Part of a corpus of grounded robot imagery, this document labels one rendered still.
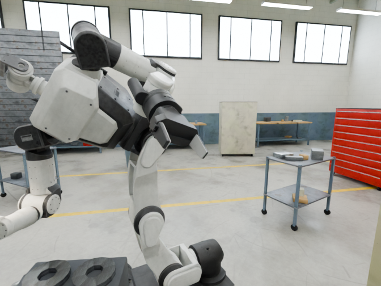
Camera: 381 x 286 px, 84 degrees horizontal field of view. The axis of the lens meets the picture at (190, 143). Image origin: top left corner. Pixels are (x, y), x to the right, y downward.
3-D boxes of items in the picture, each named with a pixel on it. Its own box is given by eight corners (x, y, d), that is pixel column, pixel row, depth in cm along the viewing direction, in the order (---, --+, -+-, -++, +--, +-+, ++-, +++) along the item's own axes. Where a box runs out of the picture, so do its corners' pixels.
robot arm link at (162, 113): (185, 155, 54) (169, 129, 63) (207, 125, 51) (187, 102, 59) (142, 144, 46) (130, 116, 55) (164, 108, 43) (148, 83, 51)
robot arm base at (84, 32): (102, 61, 83) (68, 54, 77) (107, 26, 77) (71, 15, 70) (109, 76, 73) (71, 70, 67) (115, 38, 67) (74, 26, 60)
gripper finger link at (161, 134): (164, 151, 42) (155, 133, 46) (172, 139, 41) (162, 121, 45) (157, 150, 41) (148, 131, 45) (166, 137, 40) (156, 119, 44)
